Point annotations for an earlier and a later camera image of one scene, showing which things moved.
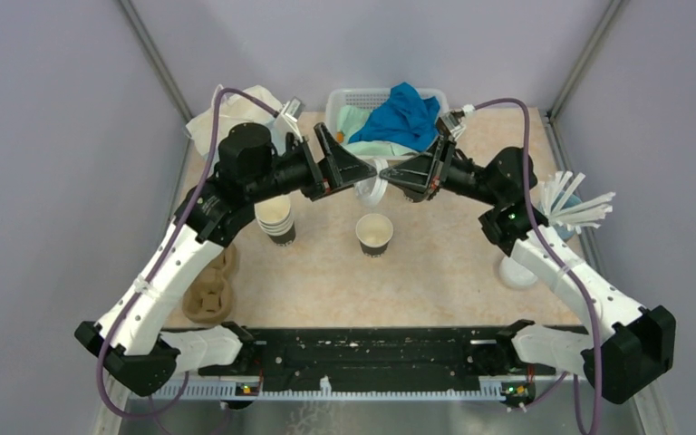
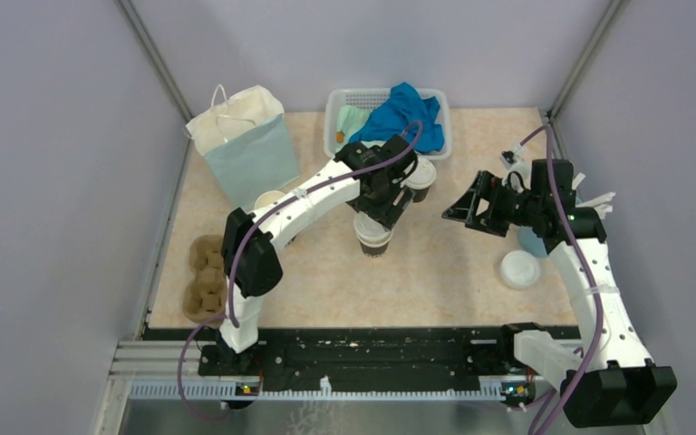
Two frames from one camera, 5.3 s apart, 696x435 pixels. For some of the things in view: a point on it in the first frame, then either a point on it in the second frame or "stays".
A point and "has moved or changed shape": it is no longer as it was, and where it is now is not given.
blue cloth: [409, 118] stays
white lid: [372, 191] has moved or changed shape
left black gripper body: [311, 180] to [380, 206]
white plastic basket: [378, 98] stays
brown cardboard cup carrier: [209, 298] stays
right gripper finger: [416, 170] to [465, 208]
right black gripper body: [444, 158] to [505, 199]
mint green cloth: [348, 118] stays
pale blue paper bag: [235, 110] stays
